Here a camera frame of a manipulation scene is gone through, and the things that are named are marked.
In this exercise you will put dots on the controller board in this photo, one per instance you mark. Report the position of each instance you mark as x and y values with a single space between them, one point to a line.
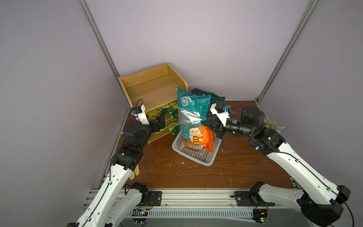
140 216
260 216

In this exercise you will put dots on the potted green plant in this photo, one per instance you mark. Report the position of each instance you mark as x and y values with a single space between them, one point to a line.
272 125

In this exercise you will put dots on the right controller board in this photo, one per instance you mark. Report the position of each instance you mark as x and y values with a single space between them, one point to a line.
260 216

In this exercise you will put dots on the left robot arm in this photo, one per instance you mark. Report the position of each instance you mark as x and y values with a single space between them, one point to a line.
103 212

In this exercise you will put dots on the left controller board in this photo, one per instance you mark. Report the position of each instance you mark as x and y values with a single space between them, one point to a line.
140 216

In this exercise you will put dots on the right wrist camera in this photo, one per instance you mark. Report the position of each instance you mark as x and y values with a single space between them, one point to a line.
221 111

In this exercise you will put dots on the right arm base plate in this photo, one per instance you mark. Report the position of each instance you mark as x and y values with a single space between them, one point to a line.
248 199

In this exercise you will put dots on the yellow green packet lower right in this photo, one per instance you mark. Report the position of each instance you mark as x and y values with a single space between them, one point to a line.
173 125

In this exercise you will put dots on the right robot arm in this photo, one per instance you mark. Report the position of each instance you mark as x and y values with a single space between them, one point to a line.
318 199

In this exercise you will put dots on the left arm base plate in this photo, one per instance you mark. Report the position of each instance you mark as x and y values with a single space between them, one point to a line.
152 199

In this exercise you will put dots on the white plastic basket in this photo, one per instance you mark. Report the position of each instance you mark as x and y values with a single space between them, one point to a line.
201 157

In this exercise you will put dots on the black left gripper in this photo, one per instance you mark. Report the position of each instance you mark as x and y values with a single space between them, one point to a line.
159 125

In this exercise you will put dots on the green orange bee fertilizer bag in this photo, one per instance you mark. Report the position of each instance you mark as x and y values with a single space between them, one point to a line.
192 111

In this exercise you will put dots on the yellow work glove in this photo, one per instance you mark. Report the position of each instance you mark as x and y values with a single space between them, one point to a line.
135 173

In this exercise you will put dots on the wooden shelf unit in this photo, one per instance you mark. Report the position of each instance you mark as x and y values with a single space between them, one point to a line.
155 86

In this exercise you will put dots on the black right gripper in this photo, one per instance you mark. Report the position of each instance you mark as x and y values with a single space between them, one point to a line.
214 125

